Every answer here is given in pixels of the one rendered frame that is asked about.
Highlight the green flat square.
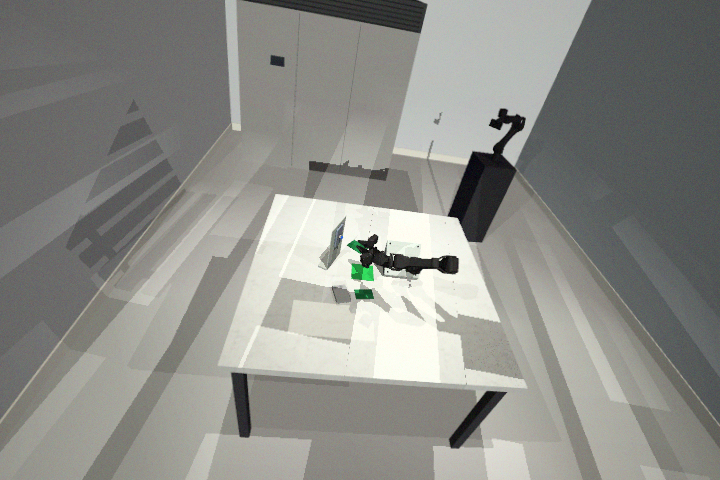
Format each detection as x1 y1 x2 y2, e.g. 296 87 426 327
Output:
352 264 374 281

